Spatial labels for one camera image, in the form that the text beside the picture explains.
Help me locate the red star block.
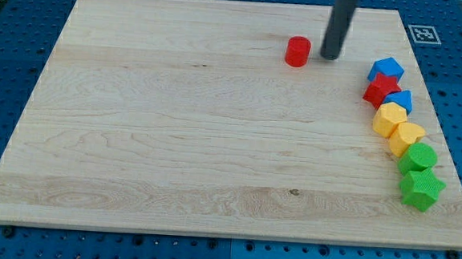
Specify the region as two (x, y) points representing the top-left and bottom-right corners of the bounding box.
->
(363, 73), (401, 110)

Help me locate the blue cube block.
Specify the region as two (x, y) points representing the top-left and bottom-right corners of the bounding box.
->
(367, 57), (404, 82)

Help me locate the blue triangle block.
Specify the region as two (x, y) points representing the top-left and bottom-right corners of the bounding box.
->
(383, 91), (413, 115)

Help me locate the green star block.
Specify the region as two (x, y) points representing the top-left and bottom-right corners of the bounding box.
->
(399, 168), (446, 212)

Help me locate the light wooden board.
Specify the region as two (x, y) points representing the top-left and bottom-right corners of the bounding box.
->
(0, 0), (462, 250)

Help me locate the red cylinder block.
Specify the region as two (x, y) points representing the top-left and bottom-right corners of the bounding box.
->
(284, 35), (311, 67)

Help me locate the yellow hexagon block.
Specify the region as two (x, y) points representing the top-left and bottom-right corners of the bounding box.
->
(372, 102), (407, 138)

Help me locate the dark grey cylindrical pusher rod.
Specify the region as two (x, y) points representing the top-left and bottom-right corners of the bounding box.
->
(320, 0), (359, 60)

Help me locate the yellow heart block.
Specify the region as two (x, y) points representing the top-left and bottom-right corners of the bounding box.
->
(388, 122), (426, 157)

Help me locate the green cylinder block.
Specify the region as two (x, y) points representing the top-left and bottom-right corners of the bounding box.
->
(398, 143), (437, 176)

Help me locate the white fiducial marker tag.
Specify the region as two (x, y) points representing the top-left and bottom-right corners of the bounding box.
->
(408, 24), (441, 45)

